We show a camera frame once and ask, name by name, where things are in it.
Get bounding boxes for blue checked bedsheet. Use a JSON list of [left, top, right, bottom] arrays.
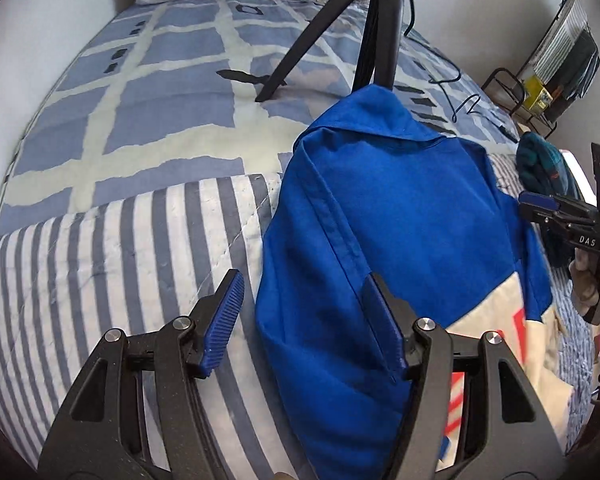
[[0, 0, 523, 241]]

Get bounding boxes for black tripod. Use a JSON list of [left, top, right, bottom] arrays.
[[254, 0, 412, 103]]

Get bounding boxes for black ring light cable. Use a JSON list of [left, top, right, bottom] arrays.
[[402, 0, 518, 141]]

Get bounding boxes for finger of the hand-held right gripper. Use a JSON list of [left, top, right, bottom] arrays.
[[522, 208, 597, 233], [519, 191, 598, 218]]

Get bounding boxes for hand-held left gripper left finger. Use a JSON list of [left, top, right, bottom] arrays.
[[37, 269, 245, 480]]

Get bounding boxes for person's right hand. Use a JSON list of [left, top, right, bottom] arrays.
[[569, 249, 600, 316]]

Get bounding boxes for dark hanging clothes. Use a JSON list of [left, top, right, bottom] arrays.
[[550, 30, 600, 111]]

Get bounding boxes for yellow box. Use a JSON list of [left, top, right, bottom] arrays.
[[522, 75, 553, 111]]

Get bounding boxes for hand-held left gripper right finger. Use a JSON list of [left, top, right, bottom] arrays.
[[362, 272, 566, 480]]

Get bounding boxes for black clothes rack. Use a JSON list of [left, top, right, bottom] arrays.
[[480, 0, 600, 136]]

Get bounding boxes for striped hanging towel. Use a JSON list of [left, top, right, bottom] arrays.
[[532, 0, 588, 78]]

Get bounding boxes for beige and blue work jacket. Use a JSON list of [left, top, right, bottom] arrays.
[[254, 84, 576, 480]]

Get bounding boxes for dark folded clothes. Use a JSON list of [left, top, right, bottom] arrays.
[[516, 132, 588, 268]]

